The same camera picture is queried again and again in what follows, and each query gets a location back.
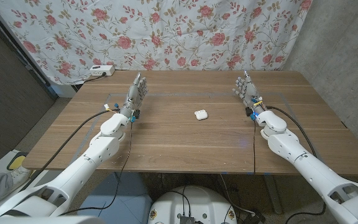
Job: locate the grey table leg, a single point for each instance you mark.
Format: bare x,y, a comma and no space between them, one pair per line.
273,193

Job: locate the white round robot torso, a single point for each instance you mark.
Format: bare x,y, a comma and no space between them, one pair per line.
204,202

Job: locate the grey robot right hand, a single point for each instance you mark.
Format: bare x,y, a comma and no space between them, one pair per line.
250,91

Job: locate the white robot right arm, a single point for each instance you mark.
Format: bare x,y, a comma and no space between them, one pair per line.
309,168

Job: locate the floral backdrop cloth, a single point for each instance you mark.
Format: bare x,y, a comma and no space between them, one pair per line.
166,34

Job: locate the pale blue floor plate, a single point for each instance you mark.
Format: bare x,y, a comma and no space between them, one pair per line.
129,199

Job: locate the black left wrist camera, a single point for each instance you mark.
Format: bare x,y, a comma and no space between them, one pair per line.
136,114

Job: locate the white power strip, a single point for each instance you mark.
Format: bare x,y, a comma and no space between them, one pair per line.
102,70

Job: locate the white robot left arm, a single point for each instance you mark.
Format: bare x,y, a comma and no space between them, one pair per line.
82,168

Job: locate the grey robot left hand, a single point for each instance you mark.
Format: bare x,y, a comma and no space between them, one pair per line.
134,96

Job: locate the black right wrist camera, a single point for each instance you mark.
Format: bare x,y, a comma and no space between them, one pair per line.
249,111

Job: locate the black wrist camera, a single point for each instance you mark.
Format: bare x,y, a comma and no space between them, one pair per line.
249,111
136,114

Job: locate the black door frame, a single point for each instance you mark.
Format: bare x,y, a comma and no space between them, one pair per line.
33,73

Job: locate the white AirPods case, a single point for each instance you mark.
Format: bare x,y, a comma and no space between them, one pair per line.
201,115

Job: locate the white floor board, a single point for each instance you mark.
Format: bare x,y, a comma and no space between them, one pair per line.
2,163

